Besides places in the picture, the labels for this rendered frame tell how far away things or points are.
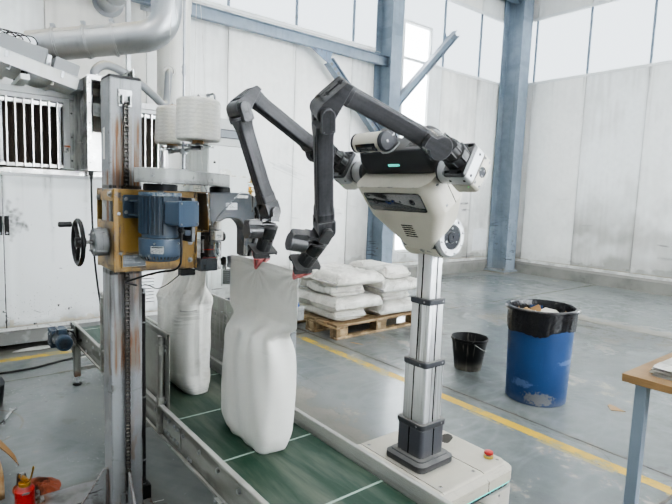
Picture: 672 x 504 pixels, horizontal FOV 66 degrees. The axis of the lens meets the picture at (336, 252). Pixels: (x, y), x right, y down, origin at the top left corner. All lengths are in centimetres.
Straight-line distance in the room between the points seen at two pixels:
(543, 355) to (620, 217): 627
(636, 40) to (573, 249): 352
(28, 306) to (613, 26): 929
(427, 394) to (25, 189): 361
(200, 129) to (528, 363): 263
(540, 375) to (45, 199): 397
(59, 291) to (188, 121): 311
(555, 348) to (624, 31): 733
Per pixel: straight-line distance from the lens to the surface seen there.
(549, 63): 1074
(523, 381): 377
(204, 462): 211
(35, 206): 478
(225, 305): 299
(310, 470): 197
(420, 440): 223
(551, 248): 1028
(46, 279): 485
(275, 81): 722
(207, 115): 200
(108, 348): 226
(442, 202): 185
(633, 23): 1023
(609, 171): 986
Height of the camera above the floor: 134
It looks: 6 degrees down
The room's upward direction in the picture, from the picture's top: 2 degrees clockwise
